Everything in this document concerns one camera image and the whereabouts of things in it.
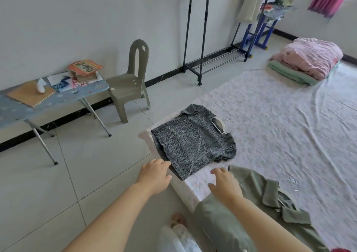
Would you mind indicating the person's right hand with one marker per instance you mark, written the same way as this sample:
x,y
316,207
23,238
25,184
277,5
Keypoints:
x,y
227,187

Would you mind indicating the person's left hand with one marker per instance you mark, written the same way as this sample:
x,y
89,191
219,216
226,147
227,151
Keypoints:
x,y
153,176

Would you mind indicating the person's left thumb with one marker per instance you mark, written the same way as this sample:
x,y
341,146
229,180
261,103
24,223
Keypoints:
x,y
168,180

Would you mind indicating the person's right thumb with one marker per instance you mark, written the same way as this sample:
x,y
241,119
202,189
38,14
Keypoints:
x,y
214,188

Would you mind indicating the person's left forearm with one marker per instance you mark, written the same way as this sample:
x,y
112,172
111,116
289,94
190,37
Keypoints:
x,y
111,221

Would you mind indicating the person's right forearm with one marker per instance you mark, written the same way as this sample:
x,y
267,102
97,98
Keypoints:
x,y
265,226

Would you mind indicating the green collared shirt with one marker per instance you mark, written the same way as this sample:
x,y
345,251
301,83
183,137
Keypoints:
x,y
217,221

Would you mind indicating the small pink item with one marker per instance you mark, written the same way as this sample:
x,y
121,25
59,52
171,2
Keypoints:
x,y
178,218

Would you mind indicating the grey speckled shirt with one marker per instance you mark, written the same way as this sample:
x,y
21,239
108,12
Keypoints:
x,y
192,143

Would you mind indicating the white plastic bag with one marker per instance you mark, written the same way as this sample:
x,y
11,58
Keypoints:
x,y
175,239

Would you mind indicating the white clothes hanger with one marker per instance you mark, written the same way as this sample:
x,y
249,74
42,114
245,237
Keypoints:
x,y
220,126

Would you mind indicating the white floral bed sheet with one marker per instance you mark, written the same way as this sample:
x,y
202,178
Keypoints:
x,y
279,115

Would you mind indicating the grey plastic chair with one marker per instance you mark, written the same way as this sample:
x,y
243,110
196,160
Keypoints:
x,y
128,84

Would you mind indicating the green folded blanket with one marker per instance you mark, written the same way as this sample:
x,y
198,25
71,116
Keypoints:
x,y
290,74

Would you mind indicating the stack of orange books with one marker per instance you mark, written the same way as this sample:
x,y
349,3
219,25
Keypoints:
x,y
85,69

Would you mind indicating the red item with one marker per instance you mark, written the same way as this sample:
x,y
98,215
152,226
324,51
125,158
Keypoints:
x,y
340,250

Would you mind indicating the white paper sheet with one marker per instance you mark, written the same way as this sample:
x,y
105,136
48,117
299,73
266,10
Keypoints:
x,y
55,79

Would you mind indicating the white handheld steamer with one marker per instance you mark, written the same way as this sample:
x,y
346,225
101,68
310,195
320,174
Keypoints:
x,y
41,86

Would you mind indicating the black clothes rack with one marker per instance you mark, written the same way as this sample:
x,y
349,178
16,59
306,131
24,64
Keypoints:
x,y
206,23

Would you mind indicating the brown cardboard sheet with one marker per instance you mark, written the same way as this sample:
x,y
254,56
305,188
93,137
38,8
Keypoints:
x,y
29,94

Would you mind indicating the pink folded quilt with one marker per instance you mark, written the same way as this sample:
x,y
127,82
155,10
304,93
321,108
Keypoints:
x,y
309,55

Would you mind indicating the blue ironing board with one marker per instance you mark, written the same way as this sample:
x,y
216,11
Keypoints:
x,y
16,109

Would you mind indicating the beige hanging garment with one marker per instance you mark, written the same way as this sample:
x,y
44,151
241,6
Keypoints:
x,y
251,2

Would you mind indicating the green folded clothes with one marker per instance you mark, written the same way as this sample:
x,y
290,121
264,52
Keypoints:
x,y
284,3

